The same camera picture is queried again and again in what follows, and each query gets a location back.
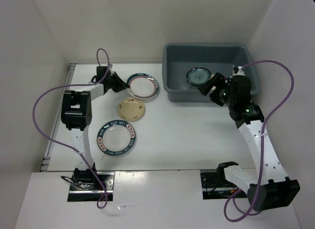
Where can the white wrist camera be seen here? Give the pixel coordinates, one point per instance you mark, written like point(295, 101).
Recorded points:
point(111, 69)
point(238, 70)

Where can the aluminium table edge rail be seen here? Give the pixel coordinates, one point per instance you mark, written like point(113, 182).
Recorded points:
point(46, 157)

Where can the blue green patterned plate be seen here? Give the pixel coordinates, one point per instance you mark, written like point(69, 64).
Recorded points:
point(198, 75)

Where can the cream plate small motifs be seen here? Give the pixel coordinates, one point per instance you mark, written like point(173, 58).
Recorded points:
point(131, 109)

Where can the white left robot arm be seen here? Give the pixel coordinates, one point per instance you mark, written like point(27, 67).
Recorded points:
point(77, 115)

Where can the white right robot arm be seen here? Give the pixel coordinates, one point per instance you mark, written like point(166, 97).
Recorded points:
point(272, 188)

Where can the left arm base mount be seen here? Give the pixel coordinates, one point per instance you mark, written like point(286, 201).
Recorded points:
point(83, 187)

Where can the clear plastic cup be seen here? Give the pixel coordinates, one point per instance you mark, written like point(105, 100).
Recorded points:
point(184, 84)

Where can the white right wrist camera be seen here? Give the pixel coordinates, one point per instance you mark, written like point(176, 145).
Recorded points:
point(238, 70)

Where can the white plate dark green rim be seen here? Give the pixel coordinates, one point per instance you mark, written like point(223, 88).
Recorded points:
point(116, 138)

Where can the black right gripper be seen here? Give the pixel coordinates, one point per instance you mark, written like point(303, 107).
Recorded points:
point(218, 81)

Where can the grey plastic bin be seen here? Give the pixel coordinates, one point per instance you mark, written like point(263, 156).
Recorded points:
point(180, 58)

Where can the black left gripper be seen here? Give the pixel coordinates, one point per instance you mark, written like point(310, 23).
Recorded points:
point(120, 84)

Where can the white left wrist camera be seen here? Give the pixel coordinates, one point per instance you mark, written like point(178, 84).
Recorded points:
point(111, 69)

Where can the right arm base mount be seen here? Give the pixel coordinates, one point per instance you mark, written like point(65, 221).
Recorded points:
point(212, 188)

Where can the white plate red teal rim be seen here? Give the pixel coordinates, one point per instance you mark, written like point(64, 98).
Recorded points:
point(143, 86)

